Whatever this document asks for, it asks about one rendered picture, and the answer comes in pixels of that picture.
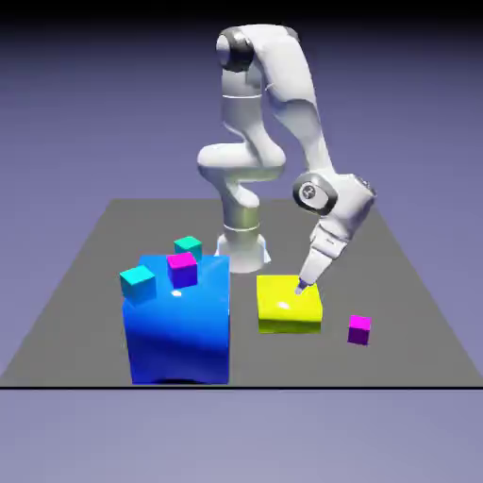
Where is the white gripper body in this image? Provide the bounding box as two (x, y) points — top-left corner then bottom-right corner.
(299, 246), (335, 286)

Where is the small magenta cube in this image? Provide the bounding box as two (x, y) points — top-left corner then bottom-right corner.
(166, 251), (199, 290)
(346, 314), (374, 347)

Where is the small teal cube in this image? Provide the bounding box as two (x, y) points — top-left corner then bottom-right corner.
(173, 235), (204, 262)

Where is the small cyan cube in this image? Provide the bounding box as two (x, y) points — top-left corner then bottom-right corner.
(119, 264), (158, 303)

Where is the large yellow box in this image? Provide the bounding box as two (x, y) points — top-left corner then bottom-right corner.
(256, 274), (325, 335)

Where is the large blue box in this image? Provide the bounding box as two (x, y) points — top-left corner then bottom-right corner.
(121, 253), (232, 386)

